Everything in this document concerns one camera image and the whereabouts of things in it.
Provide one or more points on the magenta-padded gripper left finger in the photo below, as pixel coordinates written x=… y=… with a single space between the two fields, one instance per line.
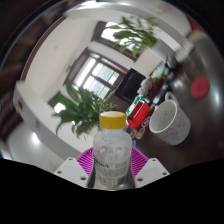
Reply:
x=71 y=171

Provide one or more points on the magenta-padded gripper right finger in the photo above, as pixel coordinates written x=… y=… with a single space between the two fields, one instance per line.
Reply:
x=151 y=171

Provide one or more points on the clear bottle with yellow cap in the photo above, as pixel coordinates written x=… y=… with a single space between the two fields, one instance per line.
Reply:
x=111 y=156

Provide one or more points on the white speckled mug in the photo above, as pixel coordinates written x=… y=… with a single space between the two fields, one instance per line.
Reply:
x=178 y=128

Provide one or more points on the red box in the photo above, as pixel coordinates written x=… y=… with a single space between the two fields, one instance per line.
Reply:
x=139 y=115

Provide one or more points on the potted plant in white pot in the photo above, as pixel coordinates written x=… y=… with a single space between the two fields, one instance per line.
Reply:
x=133 y=35
x=81 y=111

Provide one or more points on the dark wooden framed window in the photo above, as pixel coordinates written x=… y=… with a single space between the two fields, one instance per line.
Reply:
x=58 y=106
x=110 y=33

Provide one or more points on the green box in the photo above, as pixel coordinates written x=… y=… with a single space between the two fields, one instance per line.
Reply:
x=138 y=100

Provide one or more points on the brown box with white packets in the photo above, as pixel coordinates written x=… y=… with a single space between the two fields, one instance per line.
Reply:
x=151 y=87

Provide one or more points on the black chair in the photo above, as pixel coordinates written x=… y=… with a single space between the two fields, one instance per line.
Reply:
x=130 y=86

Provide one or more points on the flat round red coaster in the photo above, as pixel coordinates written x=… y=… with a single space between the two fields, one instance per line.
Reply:
x=200 y=87

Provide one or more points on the dark wooden glazed door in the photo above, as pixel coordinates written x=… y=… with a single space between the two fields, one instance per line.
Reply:
x=96 y=75

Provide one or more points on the green exit sign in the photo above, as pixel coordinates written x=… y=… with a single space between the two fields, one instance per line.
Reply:
x=68 y=69

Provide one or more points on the grey round object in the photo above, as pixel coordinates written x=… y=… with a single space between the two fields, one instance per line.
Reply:
x=171 y=62

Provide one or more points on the white paper leaflet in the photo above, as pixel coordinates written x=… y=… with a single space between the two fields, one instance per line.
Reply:
x=185 y=50

